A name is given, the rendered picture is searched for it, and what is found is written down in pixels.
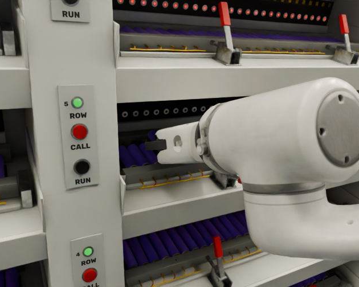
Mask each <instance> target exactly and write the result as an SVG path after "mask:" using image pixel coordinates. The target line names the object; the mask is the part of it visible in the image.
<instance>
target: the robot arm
mask: <svg viewBox="0 0 359 287"><path fill-rule="evenodd" d="M154 137H155V140H154V141H151V142H145V150H156V153H157V154H158V155H157V159H158V162H159V163H160V164H176V163H205V164H207V165H208V167H209V168H211V169H213V170H214V171H216V172H219V173H223V174H234V175H239V177H240V179H241V182H242V187H243V197H244V209H245V214H246V223H247V228H248V232H249V235H250V238H251V240H252V241H253V243H254V244H255V245H256V246H257V247H258V248H260V249H261V250H263V251H265V252H268V253H271V254H273V255H280V256H288V257H298V258H306V259H322V260H344V261H356V260H359V204H353V205H335V204H331V203H329V202H328V201H327V195H326V189H325V182H328V183H337V182H342V181H345V180H347V179H349V178H351V177H352V176H353V175H355V173H356V172H358V171H359V93H358V92H357V91H356V90H355V89H354V88H353V87H352V86H351V85H350V84H349V83H347V82H346V81H343V80H341V79H338V78H335V77H325V78H322V79H317V80H313V81H309V82H306V83H301V84H297V85H293V86H290V87H285V88H281V89H277V90H274V91H269V92H265V93H261V94H258V95H253V96H249V97H245V98H242V99H237V100H233V101H229V102H224V103H221V104H220V103H219V104H217V105H214V106H212V107H211V108H210V109H208V110H207V111H206V112H205V113H204V115H203V116H202V118H201V119H200V121H198V122H193V123H189V124H184V125H178V126H174V127H171V128H166V129H162V130H158V131H157V133H156V134H155V136H154Z"/></svg>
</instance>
